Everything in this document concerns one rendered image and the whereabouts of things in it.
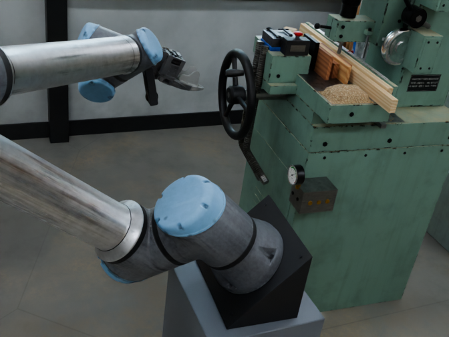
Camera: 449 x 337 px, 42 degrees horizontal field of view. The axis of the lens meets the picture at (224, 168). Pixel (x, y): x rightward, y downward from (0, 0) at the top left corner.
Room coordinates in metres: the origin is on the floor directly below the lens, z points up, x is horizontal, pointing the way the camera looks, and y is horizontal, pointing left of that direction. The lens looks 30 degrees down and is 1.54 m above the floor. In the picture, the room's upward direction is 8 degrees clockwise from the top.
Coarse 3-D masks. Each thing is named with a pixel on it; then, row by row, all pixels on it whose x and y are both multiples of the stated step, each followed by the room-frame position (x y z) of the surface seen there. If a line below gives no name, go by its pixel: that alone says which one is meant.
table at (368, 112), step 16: (304, 80) 1.70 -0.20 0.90; (320, 80) 1.72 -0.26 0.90; (336, 80) 1.74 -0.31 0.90; (304, 96) 1.68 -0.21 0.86; (320, 96) 1.59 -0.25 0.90; (320, 112) 1.58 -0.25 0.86; (336, 112) 1.54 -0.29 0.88; (352, 112) 1.56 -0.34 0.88; (368, 112) 1.58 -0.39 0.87; (384, 112) 1.61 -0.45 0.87
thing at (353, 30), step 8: (328, 16) 1.87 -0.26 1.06; (336, 16) 1.85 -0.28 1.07; (360, 16) 1.89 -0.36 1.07; (328, 24) 1.86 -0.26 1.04; (336, 24) 1.81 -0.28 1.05; (344, 24) 1.81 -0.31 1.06; (352, 24) 1.83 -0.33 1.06; (360, 24) 1.84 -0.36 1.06; (368, 24) 1.85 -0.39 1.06; (328, 32) 1.85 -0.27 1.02; (336, 32) 1.81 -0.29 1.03; (344, 32) 1.82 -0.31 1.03; (352, 32) 1.83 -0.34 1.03; (360, 32) 1.84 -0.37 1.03; (336, 40) 1.81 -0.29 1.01; (344, 40) 1.82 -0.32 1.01; (352, 40) 1.83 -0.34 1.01; (360, 40) 1.84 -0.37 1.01
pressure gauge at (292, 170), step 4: (292, 164) 1.54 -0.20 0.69; (296, 164) 1.55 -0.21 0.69; (300, 164) 1.55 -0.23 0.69; (288, 168) 1.55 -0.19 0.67; (292, 168) 1.54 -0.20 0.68; (296, 168) 1.52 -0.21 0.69; (300, 168) 1.52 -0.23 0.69; (288, 172) 1.55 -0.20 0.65; (292, 172) 1.53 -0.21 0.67; (296, 172) 1.51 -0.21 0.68; (300, 172) 1.51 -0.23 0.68; (304, 172) 1.52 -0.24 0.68; (288, 176) 1.55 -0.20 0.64; (292, 176) 1.53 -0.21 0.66; (296, 176) 1.50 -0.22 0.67; (300, 176) 1.51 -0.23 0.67; (304, 176) 1.51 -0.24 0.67; (292, 180) 1.53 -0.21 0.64; (296, 180) 1.50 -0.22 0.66; (300, 180) 1.51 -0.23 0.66; (304, 180) 1.51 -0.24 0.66; (292, 184) 1.52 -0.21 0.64; (296, 184) 1.51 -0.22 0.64; (300, 184) 1.52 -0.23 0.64; (296, 188) 1.53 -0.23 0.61
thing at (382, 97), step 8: (352, 72) 1.75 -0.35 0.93; (360, 72) 1.73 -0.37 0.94; (352, 80) 1.74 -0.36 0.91; (360, 80) 1.70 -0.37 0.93; (368, 80) 1.67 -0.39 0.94; (368, 88) 1.65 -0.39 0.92; (376, 88) 1.62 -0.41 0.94; (376, 96) 1.61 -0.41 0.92; (384, 96) 1.57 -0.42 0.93; (392, 96) 1.57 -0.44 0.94; (384, 104) 1.57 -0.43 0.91; (392, 104) 1.54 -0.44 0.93; (392, 112) 1.54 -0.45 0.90
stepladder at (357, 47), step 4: (360, 8) 2.76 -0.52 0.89; (356, 44) 2.71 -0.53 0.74; (360, 44) 2.70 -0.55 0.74; (368, 44) 2.70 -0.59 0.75; (352, 48) 2.75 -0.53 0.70; (356, 48) 2.70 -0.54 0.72; (360, 48) 2.70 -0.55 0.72; (356, 52) 2.70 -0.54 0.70; (360, 52) 2.70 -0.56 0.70; (360, 56) 2.70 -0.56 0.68; (364, 60) 2.71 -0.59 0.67
